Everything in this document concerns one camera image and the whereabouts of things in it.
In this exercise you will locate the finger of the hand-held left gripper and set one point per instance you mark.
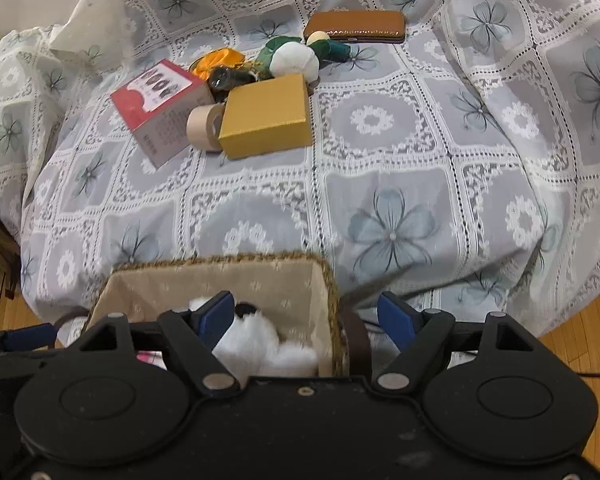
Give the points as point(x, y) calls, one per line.
point(30, 335)

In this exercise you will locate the white fluffy plush toy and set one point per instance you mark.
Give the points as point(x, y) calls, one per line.
point(260, 350)

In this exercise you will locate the floral lace cloth cover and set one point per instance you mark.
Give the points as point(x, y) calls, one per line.
point(380, 160)

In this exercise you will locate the small dark glass object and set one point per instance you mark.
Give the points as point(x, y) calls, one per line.
point(222, 78)

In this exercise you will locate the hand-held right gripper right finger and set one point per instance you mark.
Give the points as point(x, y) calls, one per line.
point(397, 320)

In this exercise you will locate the wicker basket with fabric lining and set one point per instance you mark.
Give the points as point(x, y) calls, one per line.
point(260, 285)

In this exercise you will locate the red and green box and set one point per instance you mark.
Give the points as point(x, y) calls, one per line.
point(165, 110)

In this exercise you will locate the green and white plush toy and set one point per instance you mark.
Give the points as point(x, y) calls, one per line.
point(290, 60)

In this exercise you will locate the white towel with pink trim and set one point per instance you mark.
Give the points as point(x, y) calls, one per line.
point(152, 360)

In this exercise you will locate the orange fabric pouch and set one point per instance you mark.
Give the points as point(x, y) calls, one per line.
point(215, 60)

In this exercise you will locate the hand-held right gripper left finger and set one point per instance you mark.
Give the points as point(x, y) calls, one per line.
point(217, 317)

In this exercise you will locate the gold cardboard box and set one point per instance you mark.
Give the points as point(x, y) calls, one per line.
point(265, 115)

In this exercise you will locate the beige tape roll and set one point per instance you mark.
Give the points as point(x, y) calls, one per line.
point(200, 127)

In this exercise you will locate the brown leather case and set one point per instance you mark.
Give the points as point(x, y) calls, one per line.
point(360, 25)

